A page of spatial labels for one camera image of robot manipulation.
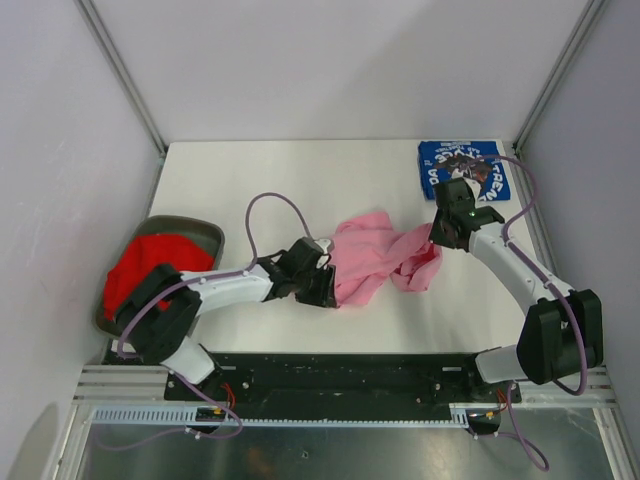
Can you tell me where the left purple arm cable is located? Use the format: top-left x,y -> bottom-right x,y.
117,192 -> 316,359

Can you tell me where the pink t shirt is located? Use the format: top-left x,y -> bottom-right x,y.
331,211 -> 443,307

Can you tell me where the white slotted cable duct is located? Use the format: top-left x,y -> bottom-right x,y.
89,402 -> 501,430

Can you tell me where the grey plastic tray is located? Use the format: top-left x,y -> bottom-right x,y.
92,215 -> 225,340

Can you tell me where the right aluminium frame post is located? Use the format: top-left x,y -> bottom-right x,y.
512,0 -> 609,154

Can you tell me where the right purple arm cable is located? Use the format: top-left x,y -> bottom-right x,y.
464,154 -> 589,397

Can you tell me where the red t shirt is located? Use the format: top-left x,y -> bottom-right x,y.
103,234 -> 215,321

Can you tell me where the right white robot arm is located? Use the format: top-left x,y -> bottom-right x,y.
429,178 -> 604,401

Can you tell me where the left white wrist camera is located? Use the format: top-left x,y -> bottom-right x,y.
314,238 -> 334,269

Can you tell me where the aluminium frame post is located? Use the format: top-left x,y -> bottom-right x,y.
74,0 -> 168,158
512,0 -> 609,154

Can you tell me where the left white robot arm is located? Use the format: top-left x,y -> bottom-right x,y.
115,237 -> 337,400

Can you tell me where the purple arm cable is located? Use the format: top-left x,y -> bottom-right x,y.
117,192 -> 316,359
464,154 -> 589,397

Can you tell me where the left aluminium frame post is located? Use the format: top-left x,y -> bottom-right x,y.
74,0 -> 168,158

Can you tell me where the folded blue printed t shirt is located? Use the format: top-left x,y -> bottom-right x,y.
417,140 -> 511,202

